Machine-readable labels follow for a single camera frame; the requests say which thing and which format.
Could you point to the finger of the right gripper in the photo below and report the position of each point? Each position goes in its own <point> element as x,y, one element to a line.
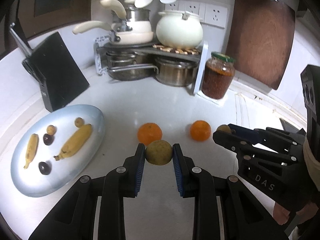
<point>268,135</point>
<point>282,154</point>

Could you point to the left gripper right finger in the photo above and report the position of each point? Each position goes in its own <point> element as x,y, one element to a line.
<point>195,182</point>

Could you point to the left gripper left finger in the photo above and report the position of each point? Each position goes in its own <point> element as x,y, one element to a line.
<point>120,183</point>

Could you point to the small brown longan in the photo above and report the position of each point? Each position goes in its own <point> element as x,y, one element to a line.
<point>224,128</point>

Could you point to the round yellow-brown fruit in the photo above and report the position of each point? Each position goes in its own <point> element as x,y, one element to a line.
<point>158,152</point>

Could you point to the large yellow banana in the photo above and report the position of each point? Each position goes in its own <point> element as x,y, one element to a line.
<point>75,142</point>

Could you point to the grey white kitchen rack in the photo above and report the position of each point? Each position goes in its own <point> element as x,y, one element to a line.
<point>101,46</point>

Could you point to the right hand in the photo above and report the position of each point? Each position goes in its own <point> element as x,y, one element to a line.
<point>308,226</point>

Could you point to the orange mandarin right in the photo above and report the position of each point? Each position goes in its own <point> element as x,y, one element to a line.
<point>200,130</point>

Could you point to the orange mandarin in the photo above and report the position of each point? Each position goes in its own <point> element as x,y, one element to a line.
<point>200,130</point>
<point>148,133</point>

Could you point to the white cloth under jar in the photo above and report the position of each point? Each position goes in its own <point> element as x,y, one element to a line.
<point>219,102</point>

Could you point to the orange mandarin left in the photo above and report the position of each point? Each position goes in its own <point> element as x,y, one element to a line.
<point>148,133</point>

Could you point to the glass jar red sauce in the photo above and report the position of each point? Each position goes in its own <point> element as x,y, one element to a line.
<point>218,75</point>

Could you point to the longan on plate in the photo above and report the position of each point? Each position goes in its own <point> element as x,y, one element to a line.
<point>51,130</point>
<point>79,122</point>

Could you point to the dark plum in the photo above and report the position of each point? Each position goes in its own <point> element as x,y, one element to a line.
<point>48,139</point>
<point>45,168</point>

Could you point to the light blue oval plate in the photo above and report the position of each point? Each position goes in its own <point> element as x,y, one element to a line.
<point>30,181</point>

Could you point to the steel pot right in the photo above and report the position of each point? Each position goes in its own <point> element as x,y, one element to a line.
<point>175,72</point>

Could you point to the steel pot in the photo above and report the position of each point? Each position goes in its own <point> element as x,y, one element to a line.
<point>175,72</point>
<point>130,66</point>

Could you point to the small banana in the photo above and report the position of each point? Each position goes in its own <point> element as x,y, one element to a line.
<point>31,149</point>

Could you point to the wooden trivet mat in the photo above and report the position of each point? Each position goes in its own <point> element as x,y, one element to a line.
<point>176,50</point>

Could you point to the brown wooden cutting board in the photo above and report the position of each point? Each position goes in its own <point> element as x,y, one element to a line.
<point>261,39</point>

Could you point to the steel pot left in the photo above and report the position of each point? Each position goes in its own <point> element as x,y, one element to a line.
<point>130,66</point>

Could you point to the white ceramic pot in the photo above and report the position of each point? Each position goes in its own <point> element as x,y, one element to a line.
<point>179,29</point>

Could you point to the black knife block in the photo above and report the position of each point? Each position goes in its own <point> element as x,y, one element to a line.
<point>59,77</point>

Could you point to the cream pan lower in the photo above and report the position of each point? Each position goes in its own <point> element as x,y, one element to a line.
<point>118,38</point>

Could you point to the cream saucepan upper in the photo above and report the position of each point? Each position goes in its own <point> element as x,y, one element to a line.
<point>129,17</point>

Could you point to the white wall socket strip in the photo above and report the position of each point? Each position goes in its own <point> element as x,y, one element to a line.
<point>210,14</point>

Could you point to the knife handle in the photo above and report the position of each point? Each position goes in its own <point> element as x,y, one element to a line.
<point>20,43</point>

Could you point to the dark wooden window frame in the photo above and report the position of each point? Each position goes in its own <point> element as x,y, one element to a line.
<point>36,17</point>

